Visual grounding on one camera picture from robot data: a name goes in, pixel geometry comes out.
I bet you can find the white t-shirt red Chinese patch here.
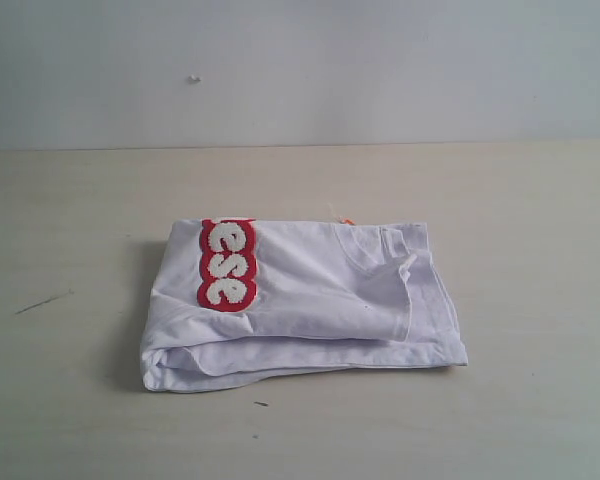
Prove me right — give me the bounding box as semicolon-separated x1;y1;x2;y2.
140;218;468;393

